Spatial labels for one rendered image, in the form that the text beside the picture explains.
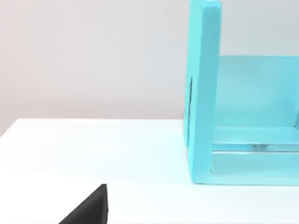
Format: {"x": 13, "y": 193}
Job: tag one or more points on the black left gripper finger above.
{"x": 94, "y": 207}

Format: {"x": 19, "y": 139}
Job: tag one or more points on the light blue rack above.
{"x": 245, "y": 105}

